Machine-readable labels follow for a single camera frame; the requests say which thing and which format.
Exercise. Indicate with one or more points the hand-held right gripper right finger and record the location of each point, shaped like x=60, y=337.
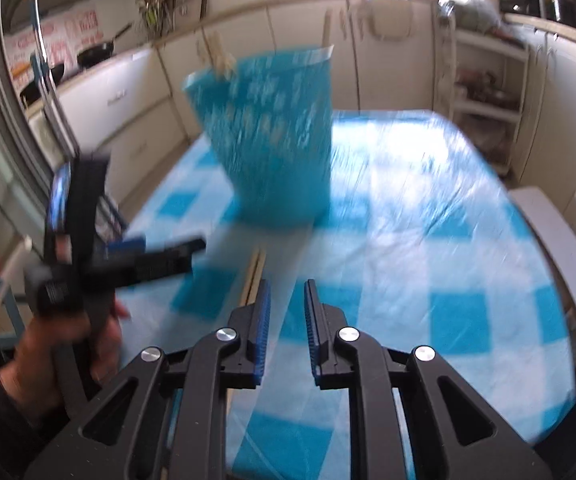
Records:
x=312, y=330

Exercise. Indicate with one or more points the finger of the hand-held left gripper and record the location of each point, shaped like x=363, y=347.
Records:
x=158, y=262
x=88, y=200

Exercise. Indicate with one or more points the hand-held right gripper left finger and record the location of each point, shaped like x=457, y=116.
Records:
x=263, y=330

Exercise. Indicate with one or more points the pile of bamboo chopsticks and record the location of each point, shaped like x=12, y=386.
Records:
x=253, y=275

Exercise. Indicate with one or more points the teal perforated plastic basket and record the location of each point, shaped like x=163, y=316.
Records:
x=278, y=170

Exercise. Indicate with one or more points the person's left hand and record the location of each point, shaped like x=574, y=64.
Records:
x=33, y=370

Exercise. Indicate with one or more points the white kitchen cabinets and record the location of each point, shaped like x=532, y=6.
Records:
x=133, y=95

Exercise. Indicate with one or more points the black wok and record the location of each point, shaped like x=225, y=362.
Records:
x=43, y=85

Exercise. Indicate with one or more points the metal mop poles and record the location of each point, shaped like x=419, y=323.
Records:
x=43, y=75

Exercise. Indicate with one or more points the blue white checkered tablecloth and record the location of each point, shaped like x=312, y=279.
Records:
x=418, y=240

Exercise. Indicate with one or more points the black frying pan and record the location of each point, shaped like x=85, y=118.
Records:
x=95, y=52

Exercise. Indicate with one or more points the white shelf rack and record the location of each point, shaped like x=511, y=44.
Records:
x=488, y=105

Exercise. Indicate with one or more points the crumpled plastic bag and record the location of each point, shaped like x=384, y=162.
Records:
x=468, y=5

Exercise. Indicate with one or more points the pink wall stickers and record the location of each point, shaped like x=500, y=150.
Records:
x=68, y=35

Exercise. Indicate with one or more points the wall utensil rack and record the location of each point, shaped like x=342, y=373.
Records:
x=168, y=5

